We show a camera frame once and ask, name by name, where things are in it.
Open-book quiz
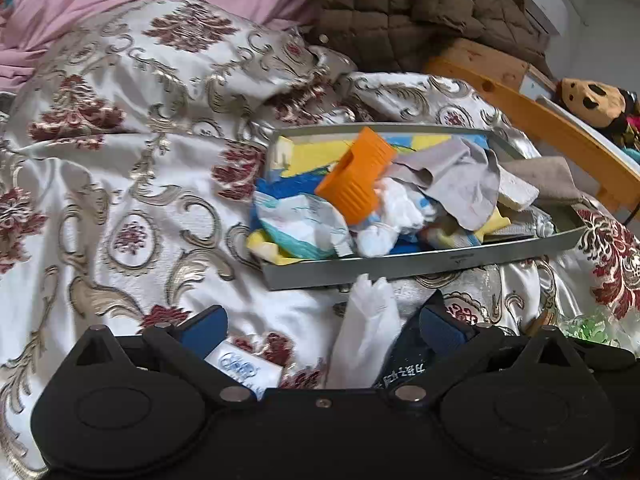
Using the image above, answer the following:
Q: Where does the white and blue packet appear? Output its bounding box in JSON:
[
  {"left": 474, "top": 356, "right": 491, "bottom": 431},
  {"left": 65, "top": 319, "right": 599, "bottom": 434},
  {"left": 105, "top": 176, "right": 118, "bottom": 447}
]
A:
[{"left": 252, "top": 192, "right": 356, "bottom": 261}]

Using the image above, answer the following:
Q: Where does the small white blue-printed packet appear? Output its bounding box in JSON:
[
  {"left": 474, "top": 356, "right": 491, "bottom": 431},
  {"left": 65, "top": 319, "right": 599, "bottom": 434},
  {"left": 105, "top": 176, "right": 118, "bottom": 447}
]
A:
[{"left": 205, "top": 340, "right": 283, "bottom": 401}]

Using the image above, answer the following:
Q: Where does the brown quilted jacket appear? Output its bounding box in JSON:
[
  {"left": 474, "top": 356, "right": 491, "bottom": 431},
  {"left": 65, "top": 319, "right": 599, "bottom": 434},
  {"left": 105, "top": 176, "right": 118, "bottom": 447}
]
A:
[{"left": 305, "top": 0, "right": 556, "bottom": 78}]

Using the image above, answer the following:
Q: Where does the wooden bed rail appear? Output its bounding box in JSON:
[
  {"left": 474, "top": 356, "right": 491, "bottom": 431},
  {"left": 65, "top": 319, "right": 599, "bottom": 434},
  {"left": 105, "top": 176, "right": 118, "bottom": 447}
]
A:
[{"left": 425, "top": 39, "right": 640, "bottom": 213}]

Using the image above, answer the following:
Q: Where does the white sponge block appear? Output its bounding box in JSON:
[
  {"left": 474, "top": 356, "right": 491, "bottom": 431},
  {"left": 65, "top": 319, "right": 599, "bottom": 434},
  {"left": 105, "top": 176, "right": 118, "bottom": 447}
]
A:
[{"left": 497, "top": 170, "right": 541, "bottom": 211}]

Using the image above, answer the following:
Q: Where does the green crinkled wrapper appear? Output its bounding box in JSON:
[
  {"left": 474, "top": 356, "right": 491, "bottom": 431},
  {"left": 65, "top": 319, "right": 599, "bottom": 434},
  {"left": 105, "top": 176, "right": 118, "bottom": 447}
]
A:
[{"left": 565, "top": 310, "right": 622, "bottom": 347}]

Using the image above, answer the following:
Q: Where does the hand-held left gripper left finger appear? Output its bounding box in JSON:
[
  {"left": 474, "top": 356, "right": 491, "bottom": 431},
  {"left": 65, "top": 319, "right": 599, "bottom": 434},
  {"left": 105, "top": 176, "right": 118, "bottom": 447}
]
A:
[{"left": 75, "top": 305, "right": 256, "bottom": 408}]

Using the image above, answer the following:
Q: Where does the brown plush toy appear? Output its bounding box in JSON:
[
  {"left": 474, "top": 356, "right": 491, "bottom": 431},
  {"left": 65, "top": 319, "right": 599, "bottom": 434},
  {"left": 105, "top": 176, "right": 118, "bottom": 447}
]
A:
[{"left": 555, "top": 77, "right": 640, "bottom": 151}]

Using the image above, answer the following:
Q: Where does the taupe cloth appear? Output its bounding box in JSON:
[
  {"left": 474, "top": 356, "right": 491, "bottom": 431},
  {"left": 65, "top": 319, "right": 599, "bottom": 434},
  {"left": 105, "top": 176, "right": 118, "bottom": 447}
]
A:
[{"left": 500, "top": 157, "right": 583, "bottom": 203}]

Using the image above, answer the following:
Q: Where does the orange plastic block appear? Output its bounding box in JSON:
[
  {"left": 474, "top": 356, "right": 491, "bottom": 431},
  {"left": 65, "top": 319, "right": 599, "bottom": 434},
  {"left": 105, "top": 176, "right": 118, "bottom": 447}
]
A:
[{"left": 315, "top": 127, "right": 398, "bottom": 226}]

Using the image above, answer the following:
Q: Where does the floral satin blanket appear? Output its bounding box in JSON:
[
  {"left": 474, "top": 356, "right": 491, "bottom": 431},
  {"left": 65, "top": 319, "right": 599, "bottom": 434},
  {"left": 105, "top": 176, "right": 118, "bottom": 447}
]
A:
[{"left": 0, "top": 0, "right": 640, "bottom": 480}]

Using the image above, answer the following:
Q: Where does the yellow crumpled cloth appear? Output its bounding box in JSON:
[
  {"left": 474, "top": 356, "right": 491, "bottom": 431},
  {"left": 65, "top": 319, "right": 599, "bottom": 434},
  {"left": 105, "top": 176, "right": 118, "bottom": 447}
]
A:
[{"left": 246, "top": 230, "right": 301, "bottom": 266}]

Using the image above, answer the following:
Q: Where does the grey metal tray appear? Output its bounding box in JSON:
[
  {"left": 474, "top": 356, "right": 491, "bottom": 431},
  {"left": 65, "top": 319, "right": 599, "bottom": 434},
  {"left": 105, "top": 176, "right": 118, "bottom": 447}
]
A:
[{"left": 255, "top": 121, "right": 590, "bottom": 292}]

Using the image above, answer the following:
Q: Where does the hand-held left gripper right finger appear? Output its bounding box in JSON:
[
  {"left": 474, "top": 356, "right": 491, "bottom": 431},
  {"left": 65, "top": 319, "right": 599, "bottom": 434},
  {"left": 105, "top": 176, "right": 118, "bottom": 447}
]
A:
[{"left": 392, "top": 305, "right": 576, "bottom": 403}]

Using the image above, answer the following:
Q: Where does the grey cloth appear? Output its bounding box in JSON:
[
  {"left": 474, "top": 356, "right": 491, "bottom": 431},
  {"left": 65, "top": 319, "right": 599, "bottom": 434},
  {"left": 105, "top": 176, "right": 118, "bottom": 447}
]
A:
[{"left": 395, "top": 139, "right": 501, "bottom": 231}]

